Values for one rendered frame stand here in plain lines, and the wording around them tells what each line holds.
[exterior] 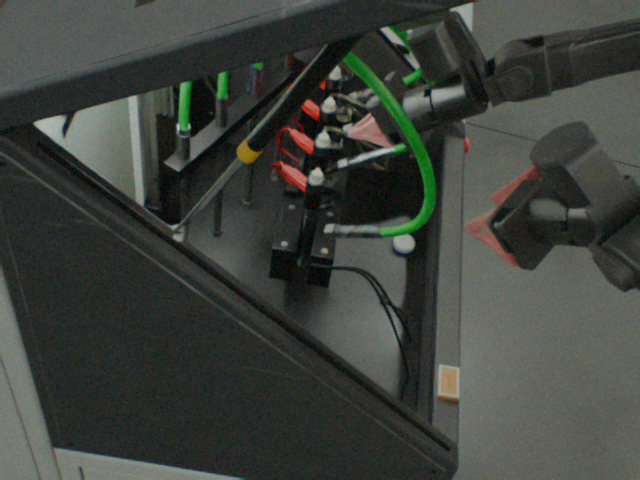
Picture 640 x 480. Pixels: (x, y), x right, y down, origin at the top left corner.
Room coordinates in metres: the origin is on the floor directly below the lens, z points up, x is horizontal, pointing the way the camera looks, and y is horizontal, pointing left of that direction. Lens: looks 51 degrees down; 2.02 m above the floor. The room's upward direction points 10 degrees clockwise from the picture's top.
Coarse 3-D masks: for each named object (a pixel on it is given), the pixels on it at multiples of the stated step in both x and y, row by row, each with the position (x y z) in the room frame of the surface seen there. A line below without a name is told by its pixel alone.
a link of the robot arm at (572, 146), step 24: (552, 144) 0.59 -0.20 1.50; (576, 144) 0.57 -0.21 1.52; (600, 144) 0.56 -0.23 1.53; (552, 168) 0.56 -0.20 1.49; (576, 168) 0.54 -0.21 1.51; (600, 168) 0.55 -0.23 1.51; (576, 192) 0.55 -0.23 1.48; (600, 192) 0.54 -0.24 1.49; (624, 192) 0.54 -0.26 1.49; (600, 216) 0.53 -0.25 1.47; (624, 216) 0.53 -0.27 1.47; (600, 240) 0.52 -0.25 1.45; (600, 264) 0.49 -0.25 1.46; (624, 264) 0.48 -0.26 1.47; (624, 288) 0.47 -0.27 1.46
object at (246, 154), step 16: (336, 48) 0.53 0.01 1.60; (352, 48) 0.53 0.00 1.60; (320, 64) 0.53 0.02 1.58; (336, 64) 0.53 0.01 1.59; (304, 80) 0.53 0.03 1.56; (320, 80) 0.53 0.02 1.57; (288, 96) 0.54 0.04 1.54; (304, 96) 0.53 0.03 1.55; (272, 112) 0.54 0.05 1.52; (288, 112) 0.53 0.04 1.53; (256, 128) 0.54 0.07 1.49; (272, 128) 0.53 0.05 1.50; (256, 144) 0.54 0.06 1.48; (240, 160) 0.54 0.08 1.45; (224, 176) 0.54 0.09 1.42; (208, 192) 0.55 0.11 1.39; (176, 224) 0.56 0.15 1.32; (176, 240) 0.54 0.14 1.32
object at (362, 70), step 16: (352, 64) 0.76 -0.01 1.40; (192, 80) 0.86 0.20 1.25; (368, 80) 0.76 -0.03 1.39; (384, 96) 0.75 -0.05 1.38; (400, 112) 0.74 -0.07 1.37; (416, 144) 0.73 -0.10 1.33; (432, 176) 0.72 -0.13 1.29; (432, 192) 0.71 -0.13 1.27; (432, 208) 0.71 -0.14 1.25; (416, 224) 0.71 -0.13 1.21
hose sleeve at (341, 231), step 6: (336, 228) 0.76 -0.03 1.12; (342, 228) 0.76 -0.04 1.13; (348, 228) 0.75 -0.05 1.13; (354, 228) 0.75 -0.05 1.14; (360, 228) 0.75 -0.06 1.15; (366, 228) 0.74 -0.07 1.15; (372, 228) 0.74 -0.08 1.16; (378, 228) 0.74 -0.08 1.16; (336, 234) 0.75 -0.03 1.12; (342, 234) 0.75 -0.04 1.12; (348, 234) 0.75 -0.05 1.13; (354, 234) 0.74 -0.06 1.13; (360, 234) 0.74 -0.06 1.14; (366, 234) 0.74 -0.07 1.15; (372, 234) 0.73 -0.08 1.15; (378, 234) 0.73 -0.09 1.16
